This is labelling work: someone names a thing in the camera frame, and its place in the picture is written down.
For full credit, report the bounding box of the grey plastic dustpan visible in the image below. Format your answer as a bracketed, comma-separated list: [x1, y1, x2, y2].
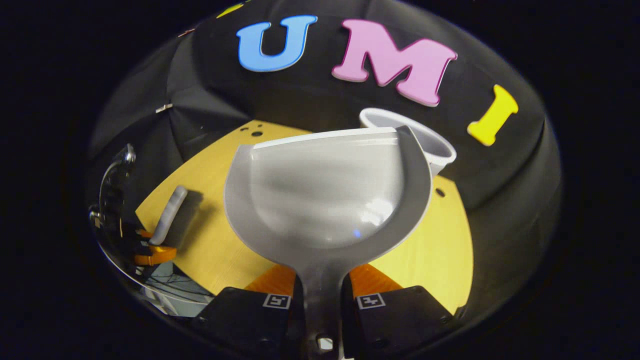
[223, 126, 433, 360]

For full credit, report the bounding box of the small grey broom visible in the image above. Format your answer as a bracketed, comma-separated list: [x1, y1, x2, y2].
[149, 185, 203, 247]

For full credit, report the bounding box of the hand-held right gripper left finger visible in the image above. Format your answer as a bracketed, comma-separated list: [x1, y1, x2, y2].
[192, 264, 306, 360]

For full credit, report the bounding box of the wooden desktop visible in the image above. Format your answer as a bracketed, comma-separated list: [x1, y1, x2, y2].
[135, 120, 474, 316]

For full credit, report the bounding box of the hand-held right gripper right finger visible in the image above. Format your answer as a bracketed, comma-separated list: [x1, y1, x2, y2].
[341, 263, 463, 356]

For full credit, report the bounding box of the black backdrop cloth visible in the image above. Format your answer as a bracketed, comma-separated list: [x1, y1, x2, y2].
[87, 0, 563, 321]

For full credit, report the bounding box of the grey ribbed garbage bin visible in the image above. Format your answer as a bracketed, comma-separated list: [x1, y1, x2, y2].
[359, 107, 457, 178]

